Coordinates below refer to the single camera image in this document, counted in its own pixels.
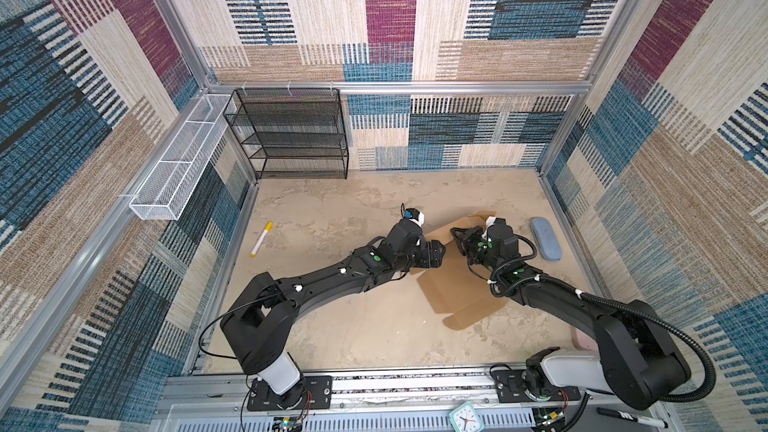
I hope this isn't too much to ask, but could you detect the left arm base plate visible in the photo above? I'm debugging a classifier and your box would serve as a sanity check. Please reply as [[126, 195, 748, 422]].
[[245, 375, 333, 412]]

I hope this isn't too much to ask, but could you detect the yellow-capped white marker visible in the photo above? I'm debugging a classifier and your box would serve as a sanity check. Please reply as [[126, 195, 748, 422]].
[[249, 221, 273, 258]]

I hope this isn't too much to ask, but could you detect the black marker pen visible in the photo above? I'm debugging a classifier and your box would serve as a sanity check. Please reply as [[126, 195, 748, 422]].
[[596, 407, 669, 429]]

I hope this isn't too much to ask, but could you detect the small teal alarm clock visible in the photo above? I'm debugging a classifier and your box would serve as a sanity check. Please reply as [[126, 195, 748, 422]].
[[449, 401, 485, 432]]

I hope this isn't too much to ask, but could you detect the brown cardboard box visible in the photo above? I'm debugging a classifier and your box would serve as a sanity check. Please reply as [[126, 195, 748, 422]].
[[409, 211, 508, 331]]

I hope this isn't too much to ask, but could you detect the black wire shelf rack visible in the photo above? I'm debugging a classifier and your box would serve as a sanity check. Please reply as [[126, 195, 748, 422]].
[[223, 88, 350, 179]]

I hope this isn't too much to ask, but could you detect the pink flat case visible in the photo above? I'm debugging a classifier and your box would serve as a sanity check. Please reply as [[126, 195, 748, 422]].
[[571, 327, 598, 352]]

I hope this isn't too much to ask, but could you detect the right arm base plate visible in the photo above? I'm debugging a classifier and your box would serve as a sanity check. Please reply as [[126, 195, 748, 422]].
[[489, 364, 582, 404]]

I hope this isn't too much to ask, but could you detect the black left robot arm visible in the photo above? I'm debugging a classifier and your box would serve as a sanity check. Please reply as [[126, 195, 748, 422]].
[[220, 216, 446, 396]]

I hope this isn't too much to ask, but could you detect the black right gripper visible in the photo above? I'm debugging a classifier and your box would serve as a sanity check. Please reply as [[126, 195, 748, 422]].
[[449, 225, 500, 274]]

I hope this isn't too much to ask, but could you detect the white wire mesh basket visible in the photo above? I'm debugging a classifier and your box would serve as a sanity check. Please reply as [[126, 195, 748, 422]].
[[129, 94, 229, 221]]

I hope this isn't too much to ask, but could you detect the blue-grey glasses case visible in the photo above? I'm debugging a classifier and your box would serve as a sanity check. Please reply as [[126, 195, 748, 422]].
[[531, 217, 563, 262]]

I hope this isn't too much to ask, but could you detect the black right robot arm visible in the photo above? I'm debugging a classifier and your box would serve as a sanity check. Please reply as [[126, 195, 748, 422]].
[[450, 219, 691, 409]]

